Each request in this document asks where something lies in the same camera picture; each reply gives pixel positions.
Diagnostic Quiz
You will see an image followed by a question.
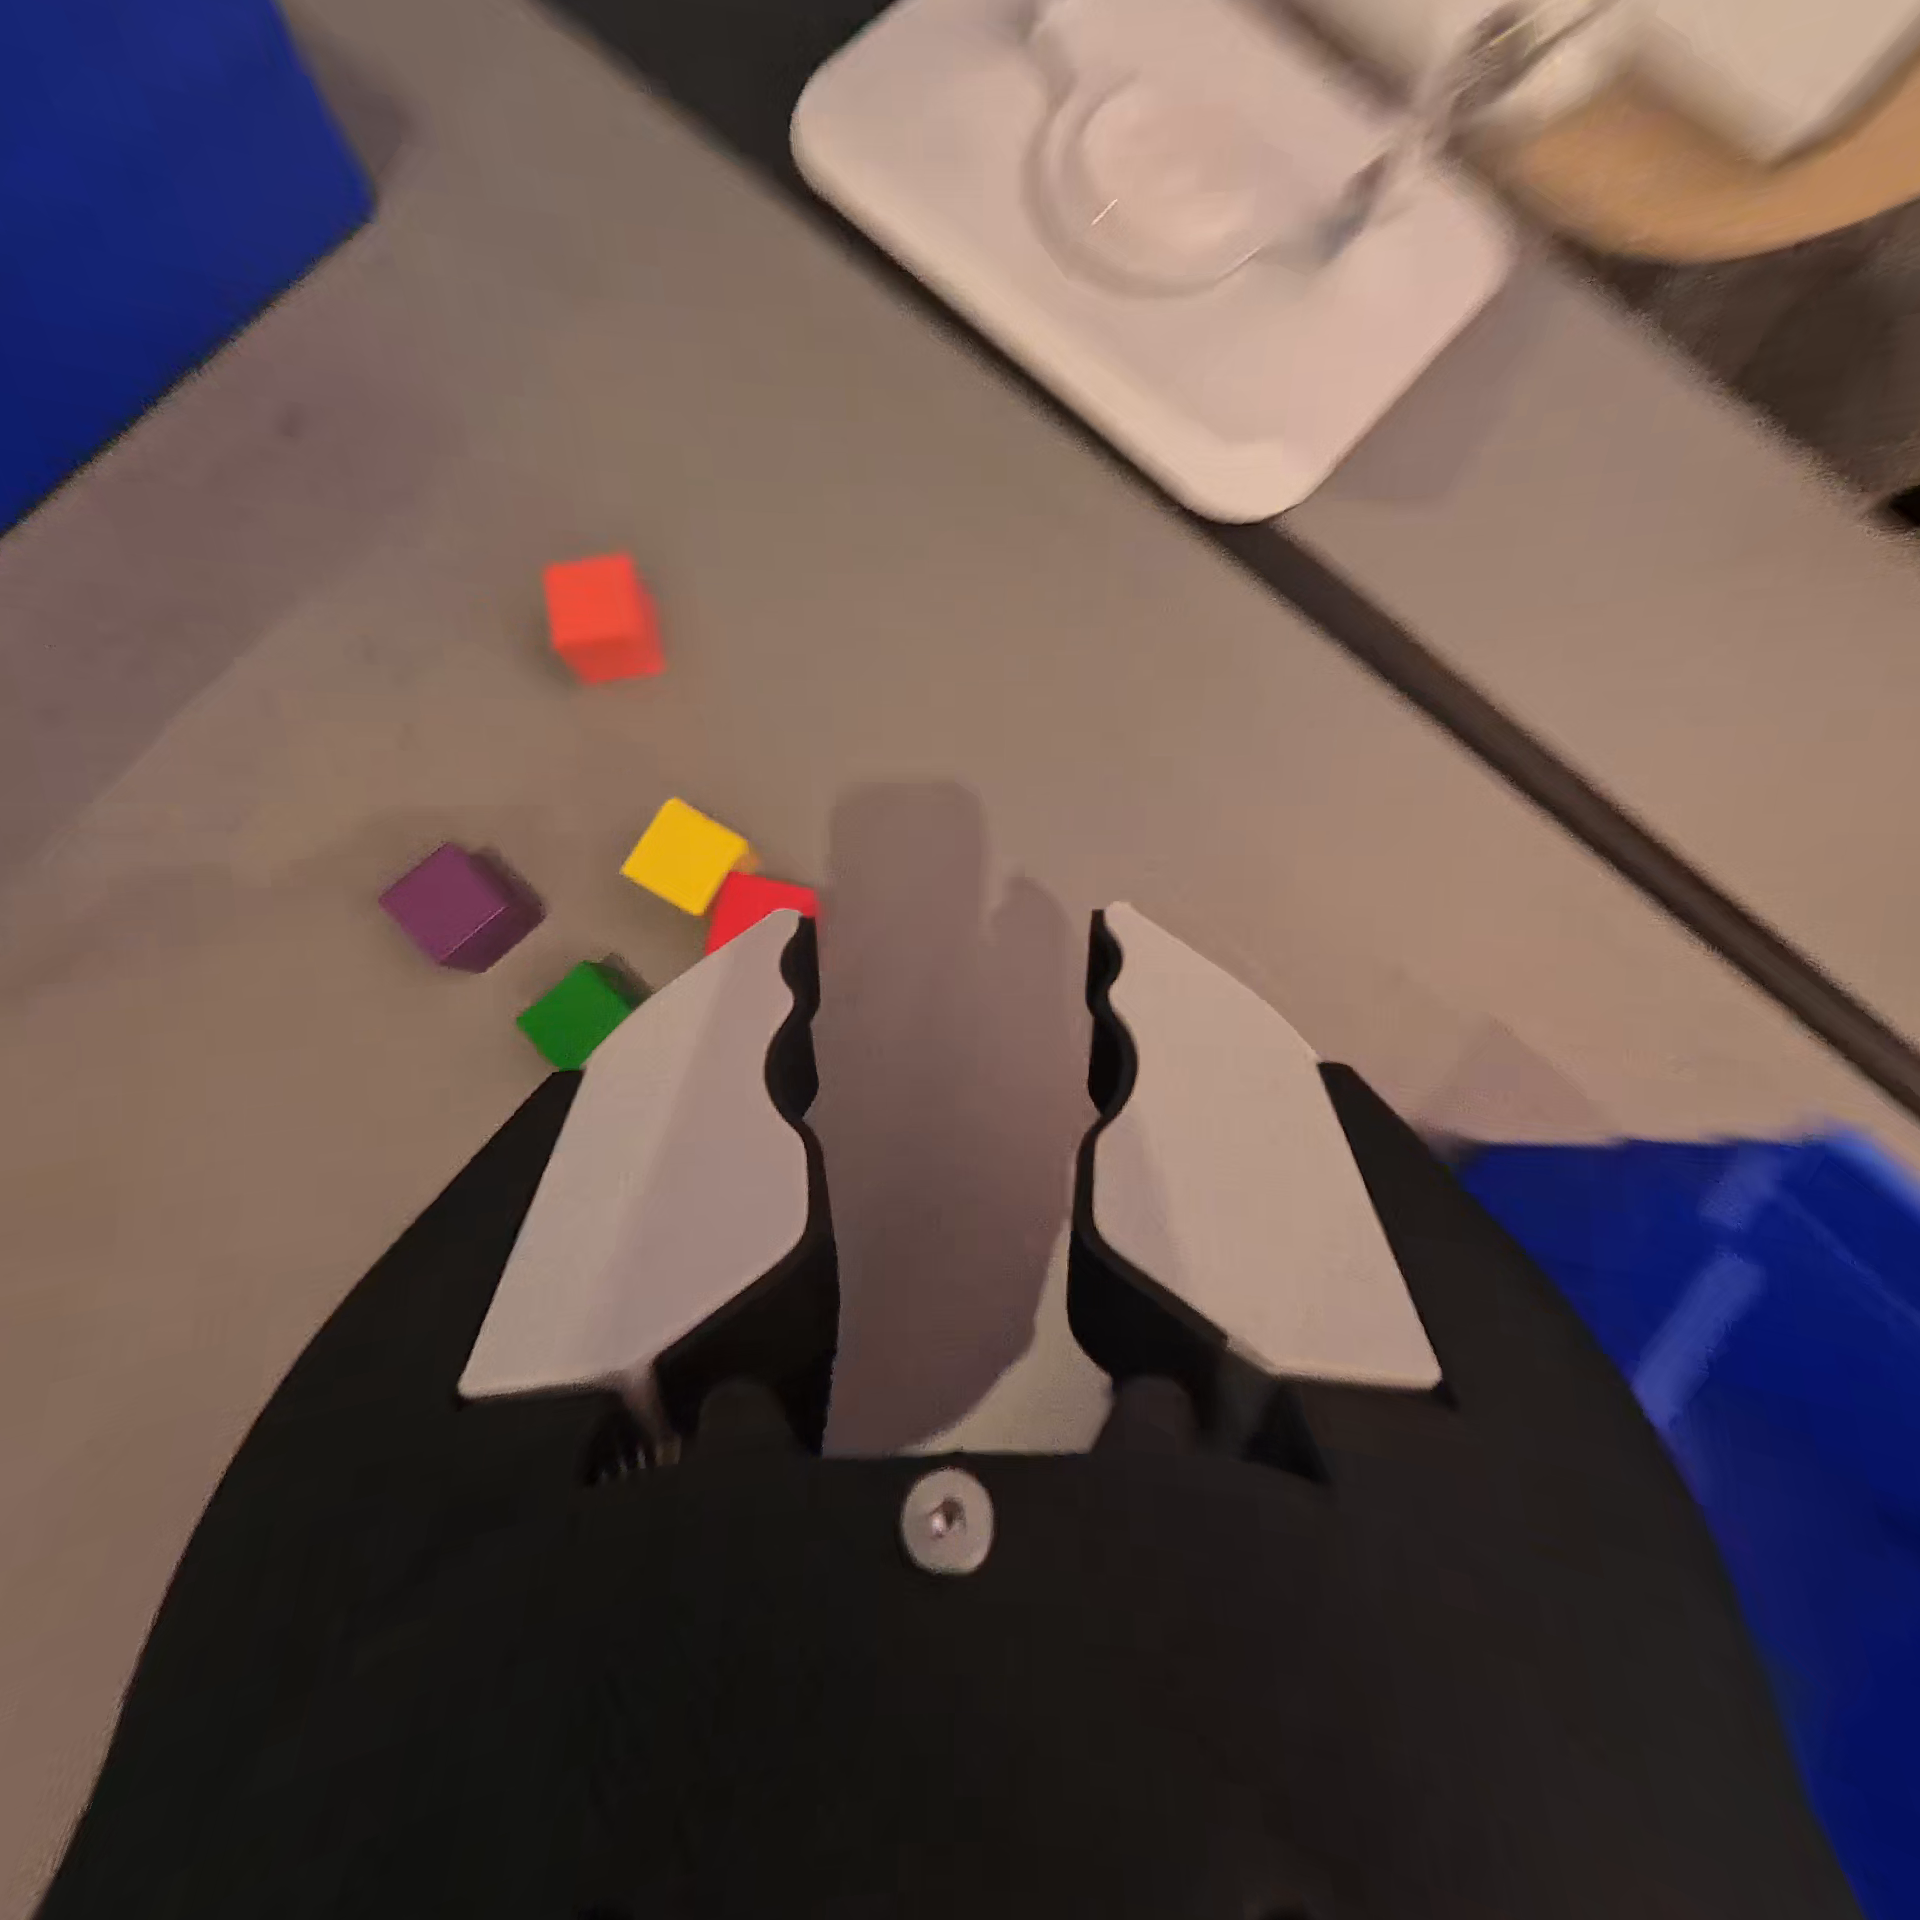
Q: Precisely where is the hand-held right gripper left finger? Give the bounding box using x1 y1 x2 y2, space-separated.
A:
454 907 835 1421

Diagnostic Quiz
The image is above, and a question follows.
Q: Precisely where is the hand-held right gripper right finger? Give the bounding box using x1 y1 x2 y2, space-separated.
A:
1065 901 1446 1407

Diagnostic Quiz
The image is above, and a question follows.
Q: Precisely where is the green wooden cube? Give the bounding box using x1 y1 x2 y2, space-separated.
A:
513 960 647 1071

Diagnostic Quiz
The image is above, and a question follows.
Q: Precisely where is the red wooden cube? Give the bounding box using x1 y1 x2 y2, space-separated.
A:
701 873 823 961

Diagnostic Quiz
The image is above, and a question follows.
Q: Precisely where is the purple wooden cube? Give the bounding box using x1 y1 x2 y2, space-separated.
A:
376 840 546 976

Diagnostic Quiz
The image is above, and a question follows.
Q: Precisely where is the yellow wooden cube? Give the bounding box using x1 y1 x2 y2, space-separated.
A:
619 795 751 919

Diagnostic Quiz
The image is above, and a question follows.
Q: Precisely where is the blue plastic storage bin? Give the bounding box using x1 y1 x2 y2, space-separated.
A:
1446 1125 1920 1920
0 0 376 534

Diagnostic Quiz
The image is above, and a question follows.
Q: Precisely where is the orange wooden cube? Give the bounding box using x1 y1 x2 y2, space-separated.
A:
542 551 666 687

